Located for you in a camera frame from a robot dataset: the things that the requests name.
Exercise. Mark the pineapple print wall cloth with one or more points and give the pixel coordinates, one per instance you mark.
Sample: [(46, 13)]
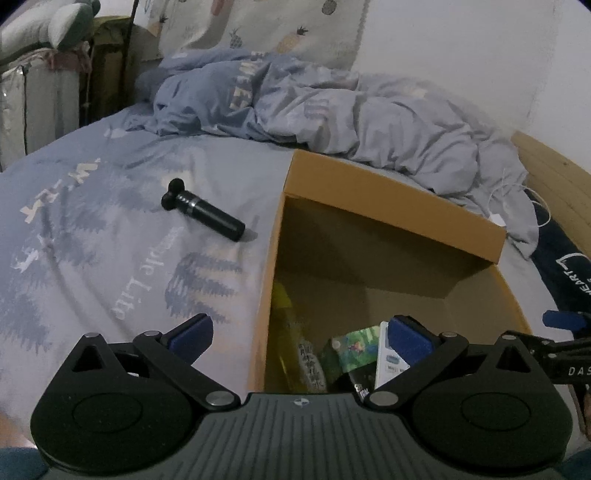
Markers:
[(277, 23)]

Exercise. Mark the brown cardboard box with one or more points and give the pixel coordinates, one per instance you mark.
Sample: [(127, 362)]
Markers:
[(392, 203)]

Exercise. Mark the navy printed pillow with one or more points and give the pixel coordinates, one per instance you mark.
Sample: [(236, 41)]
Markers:
[(563, 258)]

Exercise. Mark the wooden headboard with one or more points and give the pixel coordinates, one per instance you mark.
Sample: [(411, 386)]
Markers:
[(554, 175)]

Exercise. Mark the brown wooden cabinet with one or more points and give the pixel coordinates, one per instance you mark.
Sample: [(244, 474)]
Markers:
[(108, 69)]

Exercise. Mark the grey green plush toy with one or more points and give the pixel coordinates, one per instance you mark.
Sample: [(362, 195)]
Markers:
[(64, 23)]

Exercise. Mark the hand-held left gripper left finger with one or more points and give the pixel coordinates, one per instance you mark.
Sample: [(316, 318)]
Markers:
[(194, 334)]

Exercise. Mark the green leaf-print tissue packet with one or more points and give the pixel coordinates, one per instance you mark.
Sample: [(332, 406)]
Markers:
[(355, 346)]

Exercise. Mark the grey crumpled duvet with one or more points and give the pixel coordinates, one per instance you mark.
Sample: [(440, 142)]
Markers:
[(369, 115)]

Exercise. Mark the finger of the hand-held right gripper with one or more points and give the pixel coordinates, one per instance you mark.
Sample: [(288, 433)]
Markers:
[(561, 319), (561, 346)]

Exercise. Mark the white quilted storage bag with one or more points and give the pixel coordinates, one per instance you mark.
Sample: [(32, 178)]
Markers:
[(37, 101)]

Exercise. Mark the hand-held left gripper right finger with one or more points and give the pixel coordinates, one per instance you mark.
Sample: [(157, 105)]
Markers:
[(408, 340)]

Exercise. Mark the yellow spray bottle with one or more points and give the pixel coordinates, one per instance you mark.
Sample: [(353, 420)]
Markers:
[(291, 341)]

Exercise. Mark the black handheld massager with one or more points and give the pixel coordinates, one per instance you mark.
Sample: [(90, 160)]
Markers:
[(212, 217)]

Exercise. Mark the white remote control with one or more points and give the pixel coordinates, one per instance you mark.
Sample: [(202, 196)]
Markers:
[(385, 364)]

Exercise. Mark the person's jeans leg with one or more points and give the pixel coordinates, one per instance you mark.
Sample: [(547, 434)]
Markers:
[(579, 468)]

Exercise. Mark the person's right forearm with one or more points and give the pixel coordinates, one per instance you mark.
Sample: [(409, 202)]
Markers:
[(584, 410)]

